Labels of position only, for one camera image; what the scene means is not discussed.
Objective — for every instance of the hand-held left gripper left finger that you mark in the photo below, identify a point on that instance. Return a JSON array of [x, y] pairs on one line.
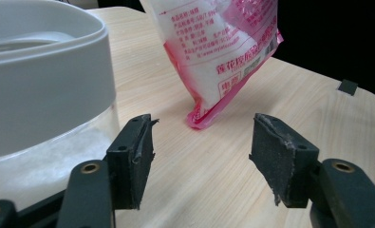
[[131, 164]]

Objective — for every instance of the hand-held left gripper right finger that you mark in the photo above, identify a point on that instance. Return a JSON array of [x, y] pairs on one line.
[[280, 161]]

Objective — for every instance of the clear jar with white lid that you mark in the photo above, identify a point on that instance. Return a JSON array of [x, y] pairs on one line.
[[46, 95]]

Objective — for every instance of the pink and white plastic bag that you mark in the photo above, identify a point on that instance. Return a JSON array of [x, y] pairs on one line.
[[216, 57]]

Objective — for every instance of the black table edge bracket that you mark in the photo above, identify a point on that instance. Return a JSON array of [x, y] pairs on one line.
[[348, 87]]

